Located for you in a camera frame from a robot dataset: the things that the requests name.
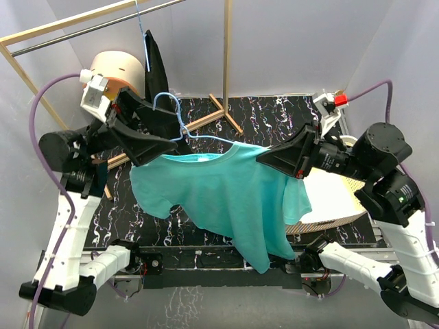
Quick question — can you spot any light blue wire hanger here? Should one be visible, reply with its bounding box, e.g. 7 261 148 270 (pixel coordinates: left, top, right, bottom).
134 0 151 73
152 92 272 154

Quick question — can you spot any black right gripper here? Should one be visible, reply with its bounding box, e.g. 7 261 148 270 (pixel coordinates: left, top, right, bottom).
256 119 376 183

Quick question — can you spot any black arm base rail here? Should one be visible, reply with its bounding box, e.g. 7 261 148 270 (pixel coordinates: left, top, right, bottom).
112 245 333 291

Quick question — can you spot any teal t-shirt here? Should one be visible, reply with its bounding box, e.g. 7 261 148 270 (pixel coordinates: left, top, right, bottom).
130 142 311 273

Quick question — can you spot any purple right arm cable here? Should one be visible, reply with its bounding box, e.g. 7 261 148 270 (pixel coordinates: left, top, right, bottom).
301 79 439 299

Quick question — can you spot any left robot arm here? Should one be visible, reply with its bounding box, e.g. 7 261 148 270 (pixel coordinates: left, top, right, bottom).
19 87 177 316

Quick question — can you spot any black printed t-shirt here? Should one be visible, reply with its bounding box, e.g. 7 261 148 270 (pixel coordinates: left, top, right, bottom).
143 29 179 138

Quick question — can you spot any wooden clothes rack frame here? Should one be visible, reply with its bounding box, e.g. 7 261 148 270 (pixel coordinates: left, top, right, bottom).
0 0 245 200

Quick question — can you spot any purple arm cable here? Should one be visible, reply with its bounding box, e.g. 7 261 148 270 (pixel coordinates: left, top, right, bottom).
301 79 439 299
25 73 83 329

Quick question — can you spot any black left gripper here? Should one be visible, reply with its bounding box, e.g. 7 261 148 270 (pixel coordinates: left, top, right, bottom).
78 87 178 164

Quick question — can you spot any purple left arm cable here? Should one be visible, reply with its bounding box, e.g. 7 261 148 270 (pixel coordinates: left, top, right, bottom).
25 73 83 329

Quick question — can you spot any white laundry basket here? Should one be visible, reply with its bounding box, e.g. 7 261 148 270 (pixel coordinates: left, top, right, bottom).
286 135 368 234

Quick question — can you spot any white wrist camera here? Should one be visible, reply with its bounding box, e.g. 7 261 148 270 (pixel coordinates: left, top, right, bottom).
80 69 110 123
312 90 348 138

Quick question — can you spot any round drawer cabinet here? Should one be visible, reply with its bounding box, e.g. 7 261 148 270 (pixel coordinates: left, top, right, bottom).
90 51 145 101

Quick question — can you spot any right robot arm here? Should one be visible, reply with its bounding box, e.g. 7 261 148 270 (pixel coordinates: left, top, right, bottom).
257 123 438 328

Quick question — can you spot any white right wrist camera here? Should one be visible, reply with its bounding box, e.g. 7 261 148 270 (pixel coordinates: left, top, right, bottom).
312 90 348 138

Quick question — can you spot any metal hanging rod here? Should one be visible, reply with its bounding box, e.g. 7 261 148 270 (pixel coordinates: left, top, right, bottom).
11 0 185 58

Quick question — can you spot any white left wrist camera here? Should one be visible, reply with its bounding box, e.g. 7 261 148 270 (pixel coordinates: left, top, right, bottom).
80 69 110 123

